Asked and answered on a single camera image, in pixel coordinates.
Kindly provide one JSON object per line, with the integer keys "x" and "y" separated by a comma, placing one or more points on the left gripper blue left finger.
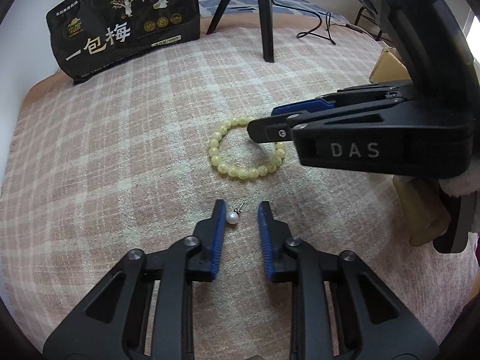
{"x": 142, "y": 307}

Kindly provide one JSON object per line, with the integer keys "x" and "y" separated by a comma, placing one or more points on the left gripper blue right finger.
{"x": 340, "y": 309}

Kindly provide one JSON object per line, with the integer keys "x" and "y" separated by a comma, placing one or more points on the white gloved right hand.
{"x": 427, "y": 203}

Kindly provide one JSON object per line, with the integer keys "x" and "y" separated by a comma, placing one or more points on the open cardboard box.
{"x": 389, "y": 67}

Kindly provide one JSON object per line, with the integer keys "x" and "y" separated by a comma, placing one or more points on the black clothes rack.
{"x": 365, "y": 20}

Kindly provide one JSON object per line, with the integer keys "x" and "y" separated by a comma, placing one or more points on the pink plaid blanket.
{"x": 121, "y": 162}

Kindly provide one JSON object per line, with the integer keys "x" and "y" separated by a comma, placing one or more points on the black snack bag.
{"x": 90, "y": 36}

